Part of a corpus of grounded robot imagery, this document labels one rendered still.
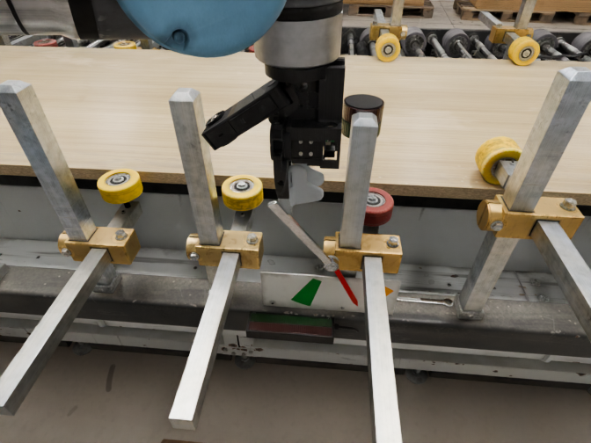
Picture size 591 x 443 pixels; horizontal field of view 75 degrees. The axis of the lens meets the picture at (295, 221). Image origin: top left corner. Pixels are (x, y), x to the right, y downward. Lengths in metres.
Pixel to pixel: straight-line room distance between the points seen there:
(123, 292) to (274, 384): 0.77
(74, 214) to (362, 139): 0.51
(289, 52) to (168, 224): 0.70
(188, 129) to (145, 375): 1.17
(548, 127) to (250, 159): 0.54
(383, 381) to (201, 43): 0.45
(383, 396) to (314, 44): 0.41
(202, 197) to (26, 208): 0.64
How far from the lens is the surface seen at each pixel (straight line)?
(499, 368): 1.50
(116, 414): 1.57
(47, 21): 0.23
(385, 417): 0.52
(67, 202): 0.76
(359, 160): 0.56
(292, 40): 0.39
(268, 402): 1.47
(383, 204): 0.72
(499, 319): 0.87
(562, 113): 0.60
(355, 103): 0.58
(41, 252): 1.21
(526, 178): 0.64
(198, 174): 0.61
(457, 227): 0.96
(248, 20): 0.21
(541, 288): 1.10
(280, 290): 0.75
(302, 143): 0.45
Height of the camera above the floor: 1.34
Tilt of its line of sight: 40 degrees down
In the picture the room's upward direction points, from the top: straight up
